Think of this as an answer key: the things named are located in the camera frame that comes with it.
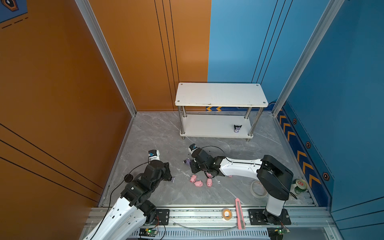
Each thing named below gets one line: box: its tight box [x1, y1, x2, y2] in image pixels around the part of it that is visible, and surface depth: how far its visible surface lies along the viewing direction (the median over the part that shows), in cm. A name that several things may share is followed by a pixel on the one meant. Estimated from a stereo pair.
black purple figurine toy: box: [233, 124, 243, 133], surface depth 98 cm
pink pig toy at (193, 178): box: [190, 174, 198, 183], surface depth 86 cm
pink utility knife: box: [235, 198, 246, 230], surface depth 75 cm
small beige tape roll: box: [221, 208, 233, 221], surface depth 76 cm
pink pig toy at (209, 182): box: [206, 178, 213, 188], surface depth 84 cm
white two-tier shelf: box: [175, 82, 269, 142], surface depth 102 cm
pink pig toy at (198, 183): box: [194, 180, 203, 187], surface depth 84 cm
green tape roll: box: [294, 178, 308, 194], surface depth 75 cm
